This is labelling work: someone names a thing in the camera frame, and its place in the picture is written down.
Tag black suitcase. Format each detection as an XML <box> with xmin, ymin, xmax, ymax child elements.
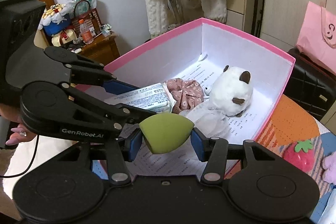
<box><xmin>283</xmin><ymin>48</ymin><xmax>336</xmax><ymax>121</ymax></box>

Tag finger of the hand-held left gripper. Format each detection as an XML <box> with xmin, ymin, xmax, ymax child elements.
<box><xmin>70</xmin><ymin>52</ymin><xmax>144</xmax><ymax>95</ymax></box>
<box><xmin>66</xmin><ymin>82</ymin><xmax>158</xmax><ymax>136</ymax></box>

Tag brown woven basket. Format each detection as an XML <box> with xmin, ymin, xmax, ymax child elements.
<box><xmin>72</xmin><ymin>1</ymin><xmax>102</xmax><ymax>33</ymax></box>

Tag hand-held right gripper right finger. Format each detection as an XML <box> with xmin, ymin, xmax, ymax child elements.
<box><xmin>191</xmin><ymin>128</ymin><xmax>276</xmax><ymax>184</ymax></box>

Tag patchwork tablecloth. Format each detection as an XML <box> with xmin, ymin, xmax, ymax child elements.
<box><xmin>3</xmin><ymin>94</ymin><xmax>336</xmax><ymax>224</ymax></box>

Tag wooden nightstand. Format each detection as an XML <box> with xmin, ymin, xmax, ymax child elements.
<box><xmin>62</xmin><ymin>32</ymin><xmax>122</xmax><ymax>67</ymax></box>

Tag red strawberry plush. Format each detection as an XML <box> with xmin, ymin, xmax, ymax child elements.
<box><xmin>283</xmin><ymin>139</ymin><xmax>316</xmax><ymax>175</ymax></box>

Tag white cat plush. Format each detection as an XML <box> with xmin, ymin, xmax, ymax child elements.
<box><xmin>203</xmin><ymin>65</ymin><xmax>254</xmax><ymax>119</ymax></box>

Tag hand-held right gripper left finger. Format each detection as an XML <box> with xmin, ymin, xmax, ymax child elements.
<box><xmin>76</xmin><ymin>130</ymin><xmax>143</xmax><ymax>186</ymax></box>

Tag floral fabric scrunchie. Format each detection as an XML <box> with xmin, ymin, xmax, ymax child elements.
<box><xmin>164</xmin><ymin>78</ymin><xmax>205</xmax><ymax>116</ymax></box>

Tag person's left hand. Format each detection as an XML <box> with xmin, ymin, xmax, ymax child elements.
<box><xmin>0</xmin><ymin>105</ymin><xmax>37</xmax><ymax>146</ymax></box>

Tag small white tissue pack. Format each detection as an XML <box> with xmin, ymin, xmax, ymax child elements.
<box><xmin>113</xmin><ymin>83</ymin><xmax>177</xmax><ymax>114</ymax></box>

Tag pink cardboard box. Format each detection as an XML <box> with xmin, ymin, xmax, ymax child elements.
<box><xmin>91</xmin><ymin>17</ymin><xmax>297</xmax><ymax>178</ymax></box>

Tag black cable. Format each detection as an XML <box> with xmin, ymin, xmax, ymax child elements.
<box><xmin>0</xmin><ymin>133</ymin><xmax>40</xmax><ymax>178</ymax></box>

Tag clear plastic bag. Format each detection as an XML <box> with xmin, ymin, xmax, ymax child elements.
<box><xmin>184</xmin><ymin>101</ymin><xmax>233</xmax><ymax>142</ymax></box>

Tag green egg sponge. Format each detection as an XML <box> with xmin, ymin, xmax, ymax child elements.
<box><xmin>139</xmin><ymin>112</ymin><xmax>195</xmax><ymax>155</ymax></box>

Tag fluffy cream pajama pants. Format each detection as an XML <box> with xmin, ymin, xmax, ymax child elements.
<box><xmin>144</xmin><ymin>0</ymin><xmax>228</xmax><ymax>40</ymax></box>

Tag flower bouquet blue wrap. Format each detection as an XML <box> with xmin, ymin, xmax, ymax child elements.
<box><xmin>38</xmin><ymin>3</ymin><xmax>72</xmax><ymax>36</ymax></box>

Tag beige printed tote bag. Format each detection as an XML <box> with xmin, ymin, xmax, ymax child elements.
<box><xmin>167</xmin><ymin>0</ymin><xmax>203</xmax><ymax>28</ymax></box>

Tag printed paper sheet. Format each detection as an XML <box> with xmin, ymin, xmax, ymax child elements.
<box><xmin>104</xmin><ymin>55</ymin><xmax>271</xmax><ymax>177</ymax></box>

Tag orange drink bottle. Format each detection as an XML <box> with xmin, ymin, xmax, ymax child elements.
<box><xmin>79</xmin><ymin>19</ymin><xmax>94</xmax><ymax>44</ymax></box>

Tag pink tote bag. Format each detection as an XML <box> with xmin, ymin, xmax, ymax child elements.
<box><xmin>296</xmin><ymin>0</ymin><xmax>336</xmax><ymax>75</ymax></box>

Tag small white green packet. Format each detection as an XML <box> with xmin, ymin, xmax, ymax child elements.
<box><xmin>100</xmin><ymin>24</ymin><xmax>114</xmax><ymax>38</ymax></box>

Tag purple plush toy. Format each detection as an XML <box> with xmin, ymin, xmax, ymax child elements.
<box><xmin>322</xmin><ymin>154</ymin><xmax>336</xmax><ymax>185</ymax></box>

